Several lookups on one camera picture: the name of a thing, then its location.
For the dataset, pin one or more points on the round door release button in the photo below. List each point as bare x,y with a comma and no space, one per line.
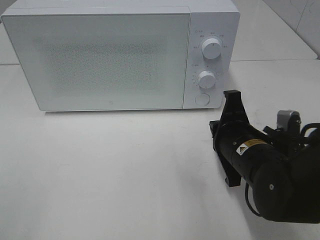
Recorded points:
202,99

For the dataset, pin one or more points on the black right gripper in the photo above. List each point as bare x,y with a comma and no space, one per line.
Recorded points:
240,147

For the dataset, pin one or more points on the white microwave door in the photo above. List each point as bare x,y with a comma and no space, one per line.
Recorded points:
102,62

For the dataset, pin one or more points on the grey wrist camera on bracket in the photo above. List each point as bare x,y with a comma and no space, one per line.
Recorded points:
289,121

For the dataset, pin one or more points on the white microwave knob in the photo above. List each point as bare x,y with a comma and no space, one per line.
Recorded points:
211,48
206,79

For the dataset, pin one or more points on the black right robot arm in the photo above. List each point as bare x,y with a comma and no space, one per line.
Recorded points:
280,166

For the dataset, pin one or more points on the white microwave oven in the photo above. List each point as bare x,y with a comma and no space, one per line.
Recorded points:
208,18

